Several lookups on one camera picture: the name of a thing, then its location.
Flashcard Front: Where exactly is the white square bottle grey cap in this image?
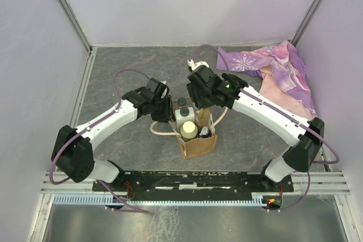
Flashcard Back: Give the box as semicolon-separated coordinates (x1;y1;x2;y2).
175;107;195;131

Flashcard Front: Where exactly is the clear bottle dark cap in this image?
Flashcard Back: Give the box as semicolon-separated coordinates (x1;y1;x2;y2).
176;97;188;109

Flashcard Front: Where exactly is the brown canvas tote bag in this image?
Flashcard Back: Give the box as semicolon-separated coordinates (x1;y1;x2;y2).
149;105;230;160

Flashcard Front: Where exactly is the purple pink patterned cloth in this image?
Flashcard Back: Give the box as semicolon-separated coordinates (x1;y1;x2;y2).
216;40;316;120

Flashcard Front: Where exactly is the amber bottle white cap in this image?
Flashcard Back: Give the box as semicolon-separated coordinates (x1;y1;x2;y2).
197;108;209;127

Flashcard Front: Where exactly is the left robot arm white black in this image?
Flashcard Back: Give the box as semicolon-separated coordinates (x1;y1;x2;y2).
51;78;174;191

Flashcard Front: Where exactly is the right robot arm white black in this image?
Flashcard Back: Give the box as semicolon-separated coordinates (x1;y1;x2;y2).
187;62;324;192

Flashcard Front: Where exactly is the cream lid green jar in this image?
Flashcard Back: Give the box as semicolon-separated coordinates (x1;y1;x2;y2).
180;121;198;142

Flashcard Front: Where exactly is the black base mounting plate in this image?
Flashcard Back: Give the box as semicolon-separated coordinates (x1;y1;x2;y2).
107;171;293;200

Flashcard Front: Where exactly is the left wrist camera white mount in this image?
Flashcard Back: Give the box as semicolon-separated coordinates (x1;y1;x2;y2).
161;80;170;98

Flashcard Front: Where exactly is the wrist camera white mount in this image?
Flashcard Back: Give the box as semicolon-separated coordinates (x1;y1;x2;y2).
161;80;170;98
187;59;209;72

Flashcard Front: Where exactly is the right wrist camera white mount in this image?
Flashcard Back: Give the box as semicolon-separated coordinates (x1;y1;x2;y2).
187;59;209;72

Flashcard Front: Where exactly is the light blue slotted cable duct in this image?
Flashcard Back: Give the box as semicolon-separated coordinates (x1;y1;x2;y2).
53;190;282;207

